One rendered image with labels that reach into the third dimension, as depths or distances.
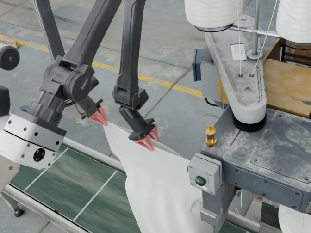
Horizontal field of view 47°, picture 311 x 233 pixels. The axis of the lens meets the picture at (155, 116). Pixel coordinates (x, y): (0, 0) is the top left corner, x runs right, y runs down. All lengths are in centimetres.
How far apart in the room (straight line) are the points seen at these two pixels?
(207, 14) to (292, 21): 22
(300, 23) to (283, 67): 31
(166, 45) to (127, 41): 283
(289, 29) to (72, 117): 257
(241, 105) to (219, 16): 25
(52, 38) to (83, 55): 53
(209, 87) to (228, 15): 38
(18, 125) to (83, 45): 26
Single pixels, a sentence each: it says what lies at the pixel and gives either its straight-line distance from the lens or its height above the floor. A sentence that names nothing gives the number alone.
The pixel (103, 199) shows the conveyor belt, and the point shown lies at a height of 38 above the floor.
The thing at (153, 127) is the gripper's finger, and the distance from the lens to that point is 131.
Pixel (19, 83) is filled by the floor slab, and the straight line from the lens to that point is 401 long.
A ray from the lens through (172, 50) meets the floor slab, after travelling 386.
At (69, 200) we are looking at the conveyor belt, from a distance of 217.
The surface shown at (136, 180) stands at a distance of 155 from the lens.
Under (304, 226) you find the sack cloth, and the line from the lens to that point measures 129.
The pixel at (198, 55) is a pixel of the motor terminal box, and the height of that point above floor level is 130.
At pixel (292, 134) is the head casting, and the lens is 99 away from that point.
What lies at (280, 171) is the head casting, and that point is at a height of 134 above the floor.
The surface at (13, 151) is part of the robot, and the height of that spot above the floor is 148.
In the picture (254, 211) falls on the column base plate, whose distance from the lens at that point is 240.
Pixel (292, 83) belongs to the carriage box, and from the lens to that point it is 116.
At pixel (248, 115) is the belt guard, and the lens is 95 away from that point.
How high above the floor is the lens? 204
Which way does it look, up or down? 42 degrees down
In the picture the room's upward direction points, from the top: 11 degrees counter-clockwise
